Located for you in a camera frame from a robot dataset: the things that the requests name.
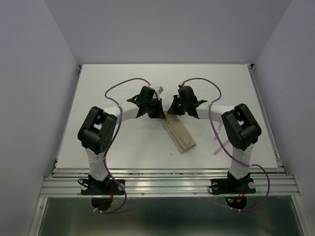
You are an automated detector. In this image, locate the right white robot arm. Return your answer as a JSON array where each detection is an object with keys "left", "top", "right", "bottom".
[{"left": 167, "top": 86, "right": 262, "bottom": 192}]

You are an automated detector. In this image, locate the aluminium front rail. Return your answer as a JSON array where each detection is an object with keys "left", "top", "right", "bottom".
[{"left": 29, "top": 168, "right": 306, "bottom": 236}]

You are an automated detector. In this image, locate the beige cloth napkin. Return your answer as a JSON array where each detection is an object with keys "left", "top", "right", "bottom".
[{"left": 162, "top": 112, "right": 196, "bottom": 154}]

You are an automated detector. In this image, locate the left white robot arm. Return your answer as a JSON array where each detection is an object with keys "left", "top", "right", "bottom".
[{"left": 77, "top": 86, "right": 166, "bottom": 194}]

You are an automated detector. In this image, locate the pink handled knife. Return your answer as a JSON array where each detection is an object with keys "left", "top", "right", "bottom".
[{"left": 214, "top": 123, "right": 222, "bottom": 140}]

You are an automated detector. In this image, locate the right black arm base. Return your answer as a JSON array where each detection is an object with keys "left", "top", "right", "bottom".
[{"left": 208, "top": 172, "right": 256, "bottom": 195}]

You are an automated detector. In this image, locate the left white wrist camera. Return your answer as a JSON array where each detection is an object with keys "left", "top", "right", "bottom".
[{"left": 154, "top": 87, "right": 163, "bottom": 94}]

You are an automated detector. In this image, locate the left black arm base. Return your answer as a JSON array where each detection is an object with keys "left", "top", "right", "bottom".
[{"left": 77, "top": 175, "right": 124, "bottom": 196}]

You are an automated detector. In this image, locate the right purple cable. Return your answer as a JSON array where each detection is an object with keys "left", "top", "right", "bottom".
[{"left": 181, "top": 78, "right": 271, "bottom": 213}]

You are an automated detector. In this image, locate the pink handled fork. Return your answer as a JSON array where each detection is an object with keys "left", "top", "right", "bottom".
[{"left": 214, "top": 140, "right": 229, "bottom": 155}]

